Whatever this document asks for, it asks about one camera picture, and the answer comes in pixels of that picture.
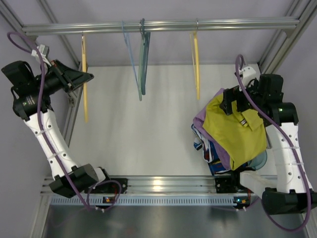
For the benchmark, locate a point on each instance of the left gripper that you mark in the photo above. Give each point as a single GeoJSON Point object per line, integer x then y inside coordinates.
{"type": "Point", "coordinates": [63, 77]}

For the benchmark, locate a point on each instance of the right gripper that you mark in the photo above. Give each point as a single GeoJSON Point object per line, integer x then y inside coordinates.
{"type": "Point", "coordinates": [237, 99]}

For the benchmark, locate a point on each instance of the yellow-green trousers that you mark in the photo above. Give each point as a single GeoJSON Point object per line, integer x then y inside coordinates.
{"type": "Point", "coordinates": [241, 134]}

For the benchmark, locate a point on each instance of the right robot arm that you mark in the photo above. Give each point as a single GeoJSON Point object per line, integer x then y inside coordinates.
{"type": "Point", "coordinates": [282, 183]}

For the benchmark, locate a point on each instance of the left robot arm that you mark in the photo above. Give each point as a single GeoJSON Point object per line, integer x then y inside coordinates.
{"type": "Point", "coordinates": [32, 103]}

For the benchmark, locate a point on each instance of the yellow plastic hanger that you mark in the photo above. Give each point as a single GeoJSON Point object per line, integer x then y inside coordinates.
{"type": "Point", "coordinates": [195, 61]}

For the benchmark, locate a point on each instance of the dark green hanger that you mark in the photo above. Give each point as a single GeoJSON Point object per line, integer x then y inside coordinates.
{"type": "Point", "coordinates": [143, 59]}

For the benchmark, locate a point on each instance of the purple garment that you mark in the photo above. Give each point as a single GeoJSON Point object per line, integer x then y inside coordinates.
{"type": "Point", "coordinates": [198, 121]}

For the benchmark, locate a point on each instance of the colourful printed garment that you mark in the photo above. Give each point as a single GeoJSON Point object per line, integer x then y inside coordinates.
{"type": "Point", "coordinates": [209, 153]}

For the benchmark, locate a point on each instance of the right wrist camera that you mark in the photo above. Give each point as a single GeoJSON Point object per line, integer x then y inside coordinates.
{"type": "Point", "coordinates": [247, 74]}

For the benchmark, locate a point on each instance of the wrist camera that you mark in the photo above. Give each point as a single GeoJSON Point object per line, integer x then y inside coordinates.
{"type": "Point", "coordinates": [247, 74]}
{"type": "Point", "coordinates": [44, 52]}

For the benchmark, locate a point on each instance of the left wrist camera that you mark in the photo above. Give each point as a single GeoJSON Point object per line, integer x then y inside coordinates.
{"type": "Point", "coordinates": [44, 52]}

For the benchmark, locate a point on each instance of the light blue wire hanger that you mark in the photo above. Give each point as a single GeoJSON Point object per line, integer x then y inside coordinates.
{"type": "Point", "coordinates": [128, 45]}

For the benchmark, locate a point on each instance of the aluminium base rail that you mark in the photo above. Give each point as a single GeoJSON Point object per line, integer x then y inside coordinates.
{"type": "Point", "coordinates": [227, 183]}

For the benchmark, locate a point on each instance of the aluminium hanging rail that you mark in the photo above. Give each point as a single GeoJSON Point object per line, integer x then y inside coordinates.
{"type": "Point", "coordinates": [266, 23]}

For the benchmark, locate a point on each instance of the right aluminium frame post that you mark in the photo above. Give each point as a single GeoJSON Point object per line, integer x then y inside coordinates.
{"type": "Point", "coordinates": [284, 40]}

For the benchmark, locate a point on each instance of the slotted cable duct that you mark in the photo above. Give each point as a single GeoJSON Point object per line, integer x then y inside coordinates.
{"type": "Point", "coordinates": [166, 200]}

